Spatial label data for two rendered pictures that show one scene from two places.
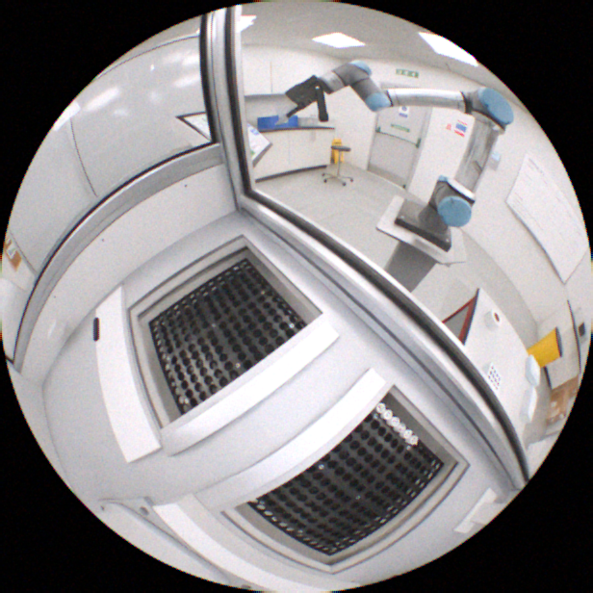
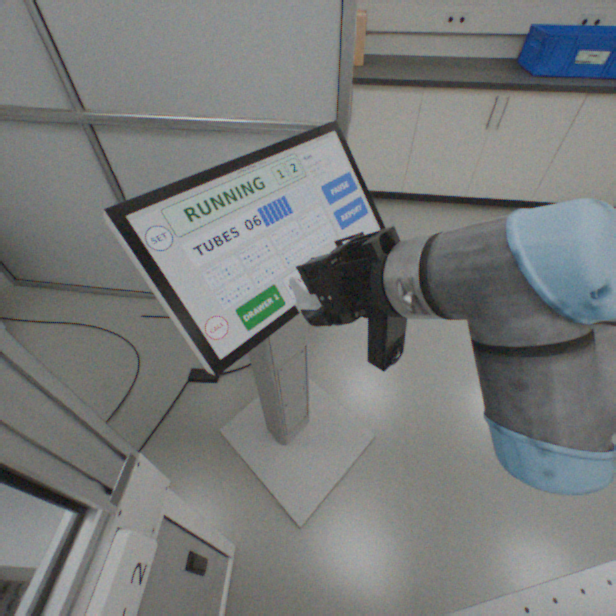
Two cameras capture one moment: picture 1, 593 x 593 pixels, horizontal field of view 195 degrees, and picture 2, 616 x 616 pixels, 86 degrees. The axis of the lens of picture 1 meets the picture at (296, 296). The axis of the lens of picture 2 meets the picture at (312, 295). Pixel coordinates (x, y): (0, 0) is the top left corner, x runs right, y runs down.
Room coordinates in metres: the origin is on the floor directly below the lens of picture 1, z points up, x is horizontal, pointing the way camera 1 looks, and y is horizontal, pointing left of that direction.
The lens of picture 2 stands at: (0.44, -0.18, 1.46)
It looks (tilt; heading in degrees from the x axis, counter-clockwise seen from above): 46 degrees down; 42
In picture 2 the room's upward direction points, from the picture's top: straight up
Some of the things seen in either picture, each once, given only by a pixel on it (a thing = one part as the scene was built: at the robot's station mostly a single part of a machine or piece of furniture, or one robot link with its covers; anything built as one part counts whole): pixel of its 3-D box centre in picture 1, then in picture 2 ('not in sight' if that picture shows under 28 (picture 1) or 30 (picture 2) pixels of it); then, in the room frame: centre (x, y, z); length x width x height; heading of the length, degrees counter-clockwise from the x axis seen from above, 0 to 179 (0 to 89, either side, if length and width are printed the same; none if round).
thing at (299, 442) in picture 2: not in sight; (291, 374); (0.80, 0.24, 0.51); 0.50 x 0.45 x 1.02; 88
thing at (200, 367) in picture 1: (221, 332); not in sight; (0.09, 0.13, 0.87); 0.22 x 0.18 x 0.06; 129
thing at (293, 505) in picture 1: (351, 487); not in sight; (-0.15, -0.07, 0.87); 0.22 x 0.18 x 0.06; 129
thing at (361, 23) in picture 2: not in sight; (336, 37); (2.74, 1.67, 1.04); 0.41 x 0.32 x 0.28; 124
